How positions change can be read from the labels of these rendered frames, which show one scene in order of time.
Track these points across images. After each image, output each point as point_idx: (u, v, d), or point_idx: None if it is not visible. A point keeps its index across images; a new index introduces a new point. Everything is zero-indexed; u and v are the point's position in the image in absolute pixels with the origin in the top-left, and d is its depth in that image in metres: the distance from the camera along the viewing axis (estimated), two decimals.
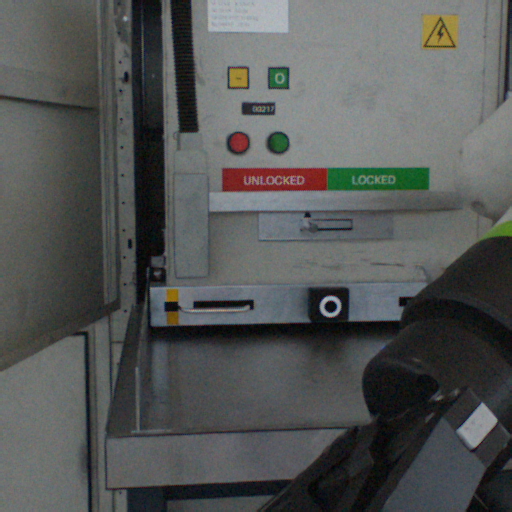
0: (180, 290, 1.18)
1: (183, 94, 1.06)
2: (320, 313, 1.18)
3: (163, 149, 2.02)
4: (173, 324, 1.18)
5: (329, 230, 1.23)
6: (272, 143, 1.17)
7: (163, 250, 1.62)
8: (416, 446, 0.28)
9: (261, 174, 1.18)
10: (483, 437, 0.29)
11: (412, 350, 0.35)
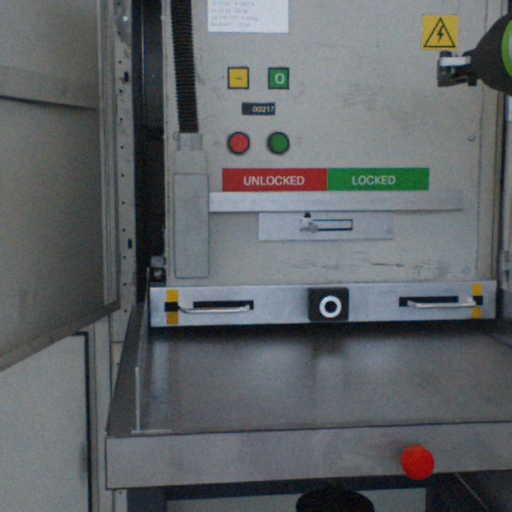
0: (180, 291, 1.18)
1: (183, 94, 1.06)
2: (320, 313, 1.18)
3: (163, 149, 2.02)
4: (173, 324, 1.18)
5: (329, 230, 1.23)
6: (272, 143, 1.17)
7: (163, 250, 1.62)
8: None
9: (261, 174, 1.18)
10: (441, 66, 0.94)
11: None
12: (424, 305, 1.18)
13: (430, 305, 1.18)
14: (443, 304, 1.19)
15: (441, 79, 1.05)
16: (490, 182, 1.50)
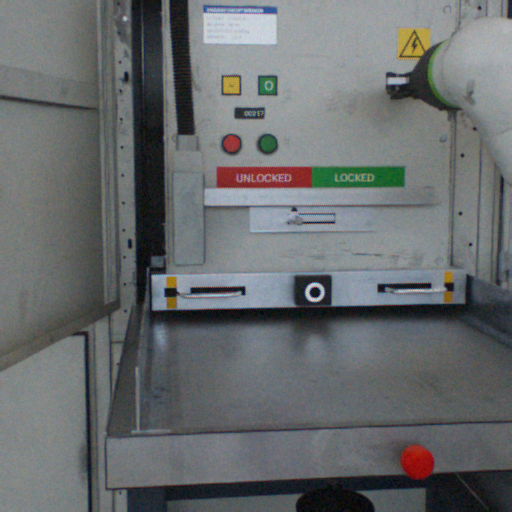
0: (179, 278, 1.30)
1: (181, 100, 1.19)
2: (305, 298, 1.31)
3: (163, 149, 2.02)
4: (172, 308, 1.30)
5: (314, 223, 1.35)
6: (262, 144, 1.29)
7: (163, 243, 1.74)
8: None
9: (252, 172, 1.30)
10: (387, 84, 1.16)
11: None
12: (399, 291, 1.31)
13: (405, 291, 1.31)
14: (416, 290, 1.31)
15: None
16: (490, 182, 1.50)
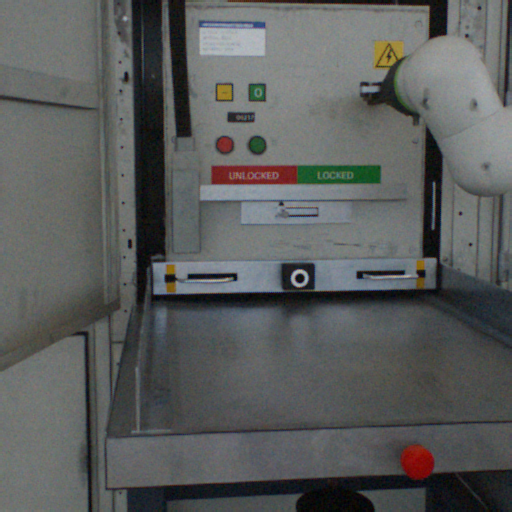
0: (177, 265, 1.44)
1: (179, 106, 1.33)
2: (291, 284, 1.45)
3: (163, 149, 2.02)
4: (171, 292, 1.45)
5: (299, 216, 1.50)
6: (252, 145, 1.44)
7: (163, 236, 1.88)
8: None
9: (243, 170, 1.45)
10: (361, 92, 1.30)
11: None
12: (375, 277, 1.45)
13: (380, 277, 1.45)
14: (391, 276, 1.46)
15: None
16: None
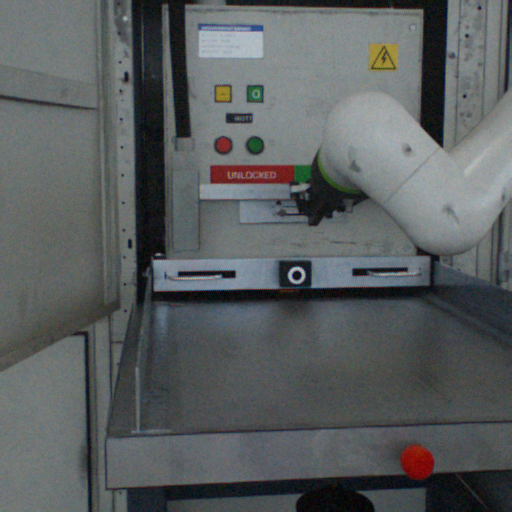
0: (167, 263, 1.48)
1: (179, 107, 1.37)
2: (288, 281, 1.49)
3: (163, 149, 2.02)
4: None
5: (296, 215, 1.53)
6: (250, 145, 1.47)
7: (163, 235, 1.92)
8: None
9: (241, 170, 1.48)
10: (292, 194, 1.17)
11: None
12: (379, 274, 1.49)
13: (384, 274, 1.49)
14: (394, 273, 1.49)
15: (307, 216, 1.28)
16: None
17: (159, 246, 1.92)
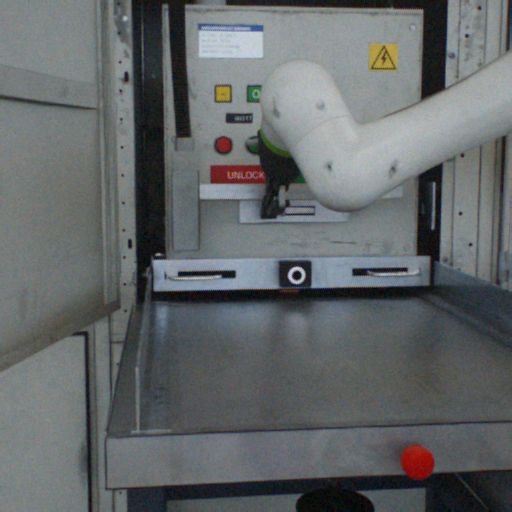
0: (167, 263, 1.48)
1: (179, 107, 1.37)
2: (288, 281, 1.49)
3: (163, 149, 2.02)
4: None
5: (296, 215, 1.53)
6: (250, 145, 1.47)
7: (163, 235, 1.92)
8: None
9: (241, 170, 1.48)
10: None
11: None
12: (379, 274, 1.49)
13: (384, 274, 1.49)
14: (394, 273, 1.49)
15: None
16: (490, 182, 1.50)
17: (159, 246, 1.92)
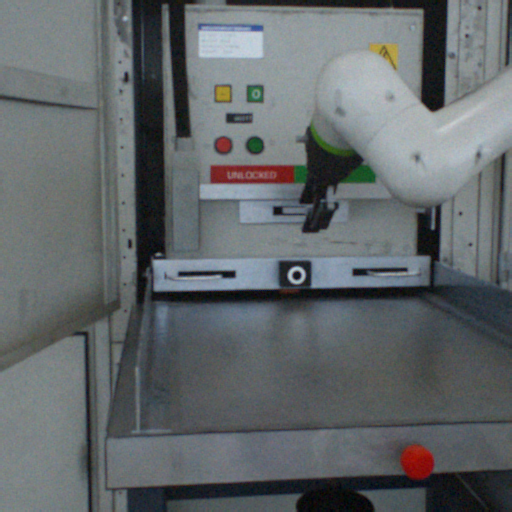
0: (167, 263, 1.48)
1: (179, 107, 1.37)
2: (288, 281, 1.49)
3: (163, 149, 2.02)
4: None
5: (296, 215, 1.53)
6: (250, 145, 1.47)
7: (163, 235, 1.92)
8: None
9: (241, 170, 1.48)
10: None
11: None
12: (379, 274, 1.49)
13: (384, 274, 1.49)
14: (394, 273, 1.49)
15: None
16: (490, 182, 1.50)
17: (159, 246, 1.92)
